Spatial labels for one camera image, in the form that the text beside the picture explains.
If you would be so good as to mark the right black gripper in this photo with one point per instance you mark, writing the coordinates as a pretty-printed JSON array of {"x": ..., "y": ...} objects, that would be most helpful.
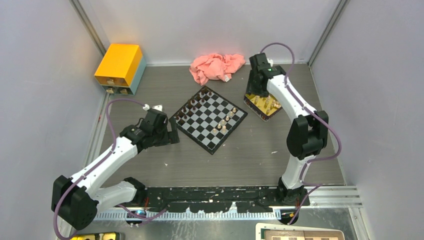
[{"x": 250, "y": 89}]

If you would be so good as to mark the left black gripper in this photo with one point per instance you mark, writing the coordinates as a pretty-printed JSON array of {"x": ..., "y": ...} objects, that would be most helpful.
[{"x": 170, "y": 137}]

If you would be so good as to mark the gold tin tray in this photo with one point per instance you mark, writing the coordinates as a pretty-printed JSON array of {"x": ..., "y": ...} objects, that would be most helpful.
[{"x": 264, "y": 107}]

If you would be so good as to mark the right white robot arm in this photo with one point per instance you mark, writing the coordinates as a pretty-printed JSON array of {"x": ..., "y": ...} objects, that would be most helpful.
[{"x": 307, "y": 135}]

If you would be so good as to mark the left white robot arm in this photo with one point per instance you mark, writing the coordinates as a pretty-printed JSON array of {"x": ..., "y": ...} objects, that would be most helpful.
[{"x": 79, "y": 198}]

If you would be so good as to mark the black white chess board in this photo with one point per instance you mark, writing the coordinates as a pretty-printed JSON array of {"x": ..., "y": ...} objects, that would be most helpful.
[{"x": 202, "y": 113}]

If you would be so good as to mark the boxed chess board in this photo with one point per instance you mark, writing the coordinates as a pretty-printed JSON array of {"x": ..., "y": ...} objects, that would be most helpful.
[{"x": 265, "y": 231}]

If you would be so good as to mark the pink crumpled cloth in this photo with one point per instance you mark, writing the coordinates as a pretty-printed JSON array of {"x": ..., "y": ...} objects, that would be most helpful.
[{"x": 215, "y": 67}]

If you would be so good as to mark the yellow teal drawer box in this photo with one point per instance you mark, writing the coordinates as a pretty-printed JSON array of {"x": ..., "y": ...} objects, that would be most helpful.
[{"x": 121, "y": 69}]

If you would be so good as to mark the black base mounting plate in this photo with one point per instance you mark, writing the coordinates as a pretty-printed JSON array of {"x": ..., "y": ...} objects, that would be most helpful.
[{"x": 219, "y": 199}]

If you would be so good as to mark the yellow object at edge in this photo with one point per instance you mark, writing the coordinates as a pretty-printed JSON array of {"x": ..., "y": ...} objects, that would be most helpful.
[{"x": 99, "y": 236}]

